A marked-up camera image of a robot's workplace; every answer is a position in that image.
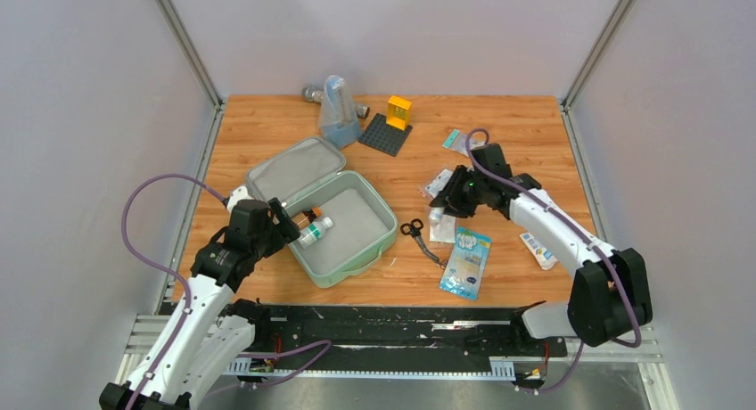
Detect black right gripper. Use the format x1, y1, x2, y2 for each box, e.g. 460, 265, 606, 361
431, 166, 487, 219

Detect dark grey brick baseplate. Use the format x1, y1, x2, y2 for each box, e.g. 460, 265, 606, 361
357, 113, 413, 157

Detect teal header plastic packet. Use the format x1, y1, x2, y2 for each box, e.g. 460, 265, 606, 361
442, 128, 486, 157

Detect clear bag of pads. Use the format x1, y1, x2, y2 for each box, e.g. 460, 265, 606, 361
420, 168, 453, 200

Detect glitter silver microphone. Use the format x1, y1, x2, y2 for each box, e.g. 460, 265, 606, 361
301, 86, 370, 119

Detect yellow toy window brick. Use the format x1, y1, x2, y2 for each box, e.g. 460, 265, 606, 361
386, 95, 412, 131

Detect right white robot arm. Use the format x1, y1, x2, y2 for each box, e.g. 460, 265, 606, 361
430, 143, 653, 355

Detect black handled scissors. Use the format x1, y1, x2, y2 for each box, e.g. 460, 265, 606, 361
399, 218, 445, 267

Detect blue mask package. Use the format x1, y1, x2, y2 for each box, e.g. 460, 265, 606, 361
440, 226, 492, 300

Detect white gauze packet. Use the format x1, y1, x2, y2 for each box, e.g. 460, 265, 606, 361
429, 215, 456, 243

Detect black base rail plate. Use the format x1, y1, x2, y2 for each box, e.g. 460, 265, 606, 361
249, 305, 567, 373

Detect white blue cotton packet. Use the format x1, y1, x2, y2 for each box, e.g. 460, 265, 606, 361
519, 232, 558, 270

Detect small blue white bottle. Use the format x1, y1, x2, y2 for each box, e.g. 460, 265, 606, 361
428, 207, 445, 227

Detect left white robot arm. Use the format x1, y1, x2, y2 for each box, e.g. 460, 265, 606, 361
99, 197, 300, 409

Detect brown bottle orange cap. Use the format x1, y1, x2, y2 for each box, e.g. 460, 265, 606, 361
291, 207, 322, 230

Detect white bottle green label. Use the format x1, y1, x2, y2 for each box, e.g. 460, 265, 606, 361
297, 217, 333, 249

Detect mint green medicine kit case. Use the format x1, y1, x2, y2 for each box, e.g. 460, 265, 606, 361
245, 136, 399, 288

